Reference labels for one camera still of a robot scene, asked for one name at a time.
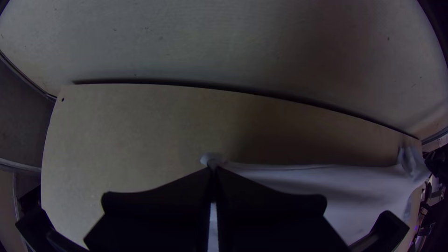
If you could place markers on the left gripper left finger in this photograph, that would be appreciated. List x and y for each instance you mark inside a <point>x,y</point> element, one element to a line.
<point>157,217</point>

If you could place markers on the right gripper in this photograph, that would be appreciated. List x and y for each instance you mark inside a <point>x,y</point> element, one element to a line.
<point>435,162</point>

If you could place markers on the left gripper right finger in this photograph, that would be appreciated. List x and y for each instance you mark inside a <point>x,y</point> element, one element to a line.
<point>273,224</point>

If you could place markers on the grey t-shirt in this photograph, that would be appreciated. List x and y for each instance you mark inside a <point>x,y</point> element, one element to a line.
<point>350,189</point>

